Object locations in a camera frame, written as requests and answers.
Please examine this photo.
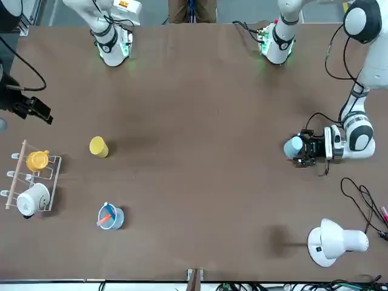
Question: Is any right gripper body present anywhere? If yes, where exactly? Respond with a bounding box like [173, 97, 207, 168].
[0, 75, 25, 113]

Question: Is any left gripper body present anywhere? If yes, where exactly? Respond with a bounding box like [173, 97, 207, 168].
[301, 130, 327, 159]

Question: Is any blue plastic cup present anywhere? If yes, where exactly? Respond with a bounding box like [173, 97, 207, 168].
[283, 136, 304, 159]

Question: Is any yellow plastic cup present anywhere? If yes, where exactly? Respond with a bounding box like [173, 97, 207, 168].
[89, 135, 109, 159]

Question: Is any yellow mug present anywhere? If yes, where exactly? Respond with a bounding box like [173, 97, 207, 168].
[25, 150, 50, 173]

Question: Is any white desk lamp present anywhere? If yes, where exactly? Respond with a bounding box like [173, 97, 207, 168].
[307, 218, 370, 268]

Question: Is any white ceramic mug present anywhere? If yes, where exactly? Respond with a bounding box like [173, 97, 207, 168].
[16, 182, 51, 219]

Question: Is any green circuit board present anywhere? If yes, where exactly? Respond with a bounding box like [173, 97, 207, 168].
[256, 27, 271, 53]

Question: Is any blue marker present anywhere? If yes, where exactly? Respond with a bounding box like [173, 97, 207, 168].
[104, 202, 118, 219]

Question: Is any orange marker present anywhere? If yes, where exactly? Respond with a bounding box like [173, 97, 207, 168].
[96, 213, 113, 227]

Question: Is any white box orange label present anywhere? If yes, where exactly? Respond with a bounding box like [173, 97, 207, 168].
[112, 0, 143, 27]

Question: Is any clear plastic beaker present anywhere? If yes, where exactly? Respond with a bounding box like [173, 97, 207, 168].
[97, 202, 125, 231]

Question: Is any wooden table brace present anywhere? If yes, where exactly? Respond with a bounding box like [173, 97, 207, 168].
[186, 267, 204, 291]

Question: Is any person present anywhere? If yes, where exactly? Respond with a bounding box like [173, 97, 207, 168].
[167, 0, 218, 24]

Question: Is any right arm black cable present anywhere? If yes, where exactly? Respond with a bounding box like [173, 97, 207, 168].
[0, 35, 47, 92]

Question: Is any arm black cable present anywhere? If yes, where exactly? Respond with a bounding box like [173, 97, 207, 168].
[0, 35, 47, 92]
[305, 23, 364, 177]

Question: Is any white wire cup rack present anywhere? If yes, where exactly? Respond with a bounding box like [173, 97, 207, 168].
[0, 139, 62, 212]

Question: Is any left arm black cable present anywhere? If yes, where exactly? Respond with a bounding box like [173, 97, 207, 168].
[305, 23, 364, 177]

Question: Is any grey aluminium frame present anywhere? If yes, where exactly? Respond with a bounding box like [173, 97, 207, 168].
[17, 0, 42, 36]

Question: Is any black lamp cable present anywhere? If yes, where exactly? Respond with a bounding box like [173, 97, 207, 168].
[340, 177, 388, 240]

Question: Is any black base cable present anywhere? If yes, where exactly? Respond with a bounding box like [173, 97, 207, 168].
[232, 20, 265, 43]

